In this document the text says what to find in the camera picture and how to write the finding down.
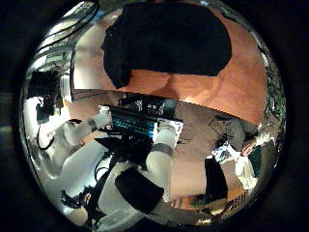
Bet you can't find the black equipment box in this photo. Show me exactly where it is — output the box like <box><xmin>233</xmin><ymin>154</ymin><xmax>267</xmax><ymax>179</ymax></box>
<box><xmin>118</xmin><ymin>96</ymin><xmax>178</xmax><ymax>118</ymax></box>

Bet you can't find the computer monitor with blue screen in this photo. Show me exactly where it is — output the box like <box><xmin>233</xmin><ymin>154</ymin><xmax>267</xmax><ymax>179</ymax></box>
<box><xmin>107</xmin><ymin>105</ymin><xmax>160</xmax><ymax>141</ymax></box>

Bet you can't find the person in grey jacket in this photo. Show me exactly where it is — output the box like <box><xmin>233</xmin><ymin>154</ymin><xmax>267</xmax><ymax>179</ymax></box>
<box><xmin>207</xmin><ymin>114</ymin><xmax>274</xmax><ymax>191</ymax></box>

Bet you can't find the black camera on stand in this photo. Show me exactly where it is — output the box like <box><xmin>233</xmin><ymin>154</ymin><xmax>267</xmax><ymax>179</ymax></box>
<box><xmin>28</xmin><ymin>71</ymin><xmax>64</xmax><ymax>125</ymax></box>

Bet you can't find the black cable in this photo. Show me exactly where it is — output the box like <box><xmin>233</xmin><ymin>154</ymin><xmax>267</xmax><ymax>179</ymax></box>
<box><xmin>42</xmin><ymin>2</ymin><xmax>99</xmax><ymax>46</ymax></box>

